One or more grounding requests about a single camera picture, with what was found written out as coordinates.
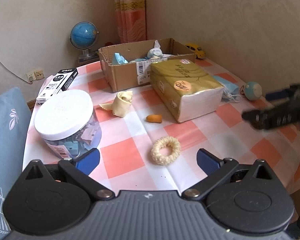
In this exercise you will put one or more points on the brown cardboard box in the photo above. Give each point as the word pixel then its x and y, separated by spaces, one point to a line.
pixel 125 76

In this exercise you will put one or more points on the white wall socket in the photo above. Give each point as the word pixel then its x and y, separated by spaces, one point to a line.
pixel 35 75

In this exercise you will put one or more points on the gold tissue pack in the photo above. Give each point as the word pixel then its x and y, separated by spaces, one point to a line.
pixel 186 90

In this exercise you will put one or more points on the clear jar white lid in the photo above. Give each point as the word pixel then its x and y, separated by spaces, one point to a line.
pixel 68 124

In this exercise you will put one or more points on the cream cloth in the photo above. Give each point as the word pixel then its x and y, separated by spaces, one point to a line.
pixel 121 104

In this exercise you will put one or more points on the blue round plush toy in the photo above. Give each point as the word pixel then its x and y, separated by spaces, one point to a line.
pixel 251 90

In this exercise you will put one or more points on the blue floral bedsheet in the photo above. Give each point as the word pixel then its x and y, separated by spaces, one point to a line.
pixel 14 122

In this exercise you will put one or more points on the pink checkered tablecloth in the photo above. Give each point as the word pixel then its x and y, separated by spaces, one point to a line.
pixel 125 163

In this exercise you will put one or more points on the orange small soft piece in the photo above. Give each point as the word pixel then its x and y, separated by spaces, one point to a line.
pixel 154 118

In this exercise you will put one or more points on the blue desk globe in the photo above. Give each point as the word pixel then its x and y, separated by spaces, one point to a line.
pixel 83 36

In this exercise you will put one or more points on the yellow toy car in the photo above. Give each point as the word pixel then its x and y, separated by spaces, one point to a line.
pixel 200 54

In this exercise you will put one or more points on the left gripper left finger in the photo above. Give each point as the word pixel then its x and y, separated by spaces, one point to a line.
pixel 77 172

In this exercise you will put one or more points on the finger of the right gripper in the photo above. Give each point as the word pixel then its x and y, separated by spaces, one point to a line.
pixel 283 94

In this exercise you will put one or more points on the folded blue face mask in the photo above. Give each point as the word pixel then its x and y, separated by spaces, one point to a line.
pixel 230 90

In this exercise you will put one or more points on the blue face mask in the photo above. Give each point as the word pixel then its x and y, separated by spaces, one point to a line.
pixel 230 90
pixel 118 59

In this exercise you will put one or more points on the pink orange curtain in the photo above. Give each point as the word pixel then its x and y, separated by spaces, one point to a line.
pixel 131 20

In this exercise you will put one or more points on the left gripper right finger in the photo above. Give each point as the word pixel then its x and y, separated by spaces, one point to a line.
pixel 218 172

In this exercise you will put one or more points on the cream hair scrunchie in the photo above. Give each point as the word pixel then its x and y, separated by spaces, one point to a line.
pixel 165 150

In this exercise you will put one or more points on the black white carton box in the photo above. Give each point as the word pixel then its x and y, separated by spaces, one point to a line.
pixel 59 83

